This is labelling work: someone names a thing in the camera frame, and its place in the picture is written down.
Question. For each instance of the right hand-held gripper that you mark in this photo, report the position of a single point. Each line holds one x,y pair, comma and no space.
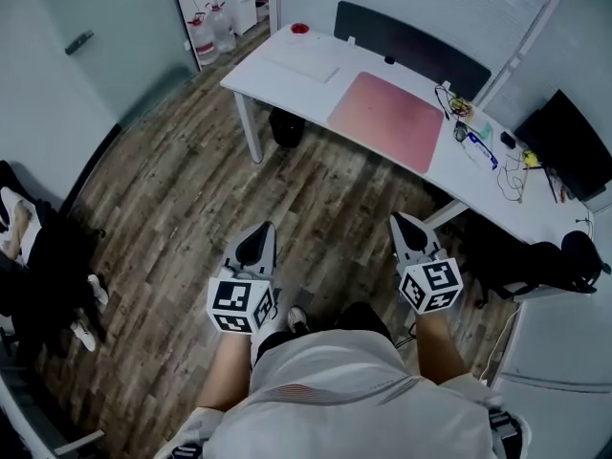
430,285

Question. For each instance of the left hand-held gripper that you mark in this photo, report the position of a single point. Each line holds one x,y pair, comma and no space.
234,304

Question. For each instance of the pink desk mat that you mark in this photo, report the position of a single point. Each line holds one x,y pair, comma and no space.
387,117

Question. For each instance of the person's right forearm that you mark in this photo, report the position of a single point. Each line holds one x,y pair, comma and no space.
437,347

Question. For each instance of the person's left forearm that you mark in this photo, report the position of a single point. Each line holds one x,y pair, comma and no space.
229,371

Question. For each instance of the white desk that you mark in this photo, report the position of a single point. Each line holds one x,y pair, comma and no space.
296,93

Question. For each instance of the dark desk divider panel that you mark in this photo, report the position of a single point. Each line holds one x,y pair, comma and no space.
411,46

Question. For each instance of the person's white shoe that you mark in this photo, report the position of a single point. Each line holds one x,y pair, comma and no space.
297,319

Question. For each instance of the person's black shorts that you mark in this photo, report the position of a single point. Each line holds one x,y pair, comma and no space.
363,318

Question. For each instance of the blue and white packet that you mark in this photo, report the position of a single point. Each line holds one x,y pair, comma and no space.
483,151

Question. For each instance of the black computer mouse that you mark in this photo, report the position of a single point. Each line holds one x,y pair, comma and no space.
460,132

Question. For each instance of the black waste bin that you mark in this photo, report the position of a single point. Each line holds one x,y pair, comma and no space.
286,127

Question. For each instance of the black office chair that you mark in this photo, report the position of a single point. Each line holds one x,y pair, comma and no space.
540,266

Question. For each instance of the small black box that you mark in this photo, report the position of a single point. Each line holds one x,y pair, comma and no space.
508,140

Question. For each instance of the yellow small object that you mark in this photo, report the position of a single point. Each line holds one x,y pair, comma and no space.
529,158

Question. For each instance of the person's white shirt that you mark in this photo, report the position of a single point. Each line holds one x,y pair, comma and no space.
344,399

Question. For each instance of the black monitor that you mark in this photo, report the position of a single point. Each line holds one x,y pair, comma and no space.
569,146

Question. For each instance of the white cabinet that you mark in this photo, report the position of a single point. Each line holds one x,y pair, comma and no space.
559,376

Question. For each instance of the red round bowl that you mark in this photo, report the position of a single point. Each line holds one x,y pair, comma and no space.
299,28

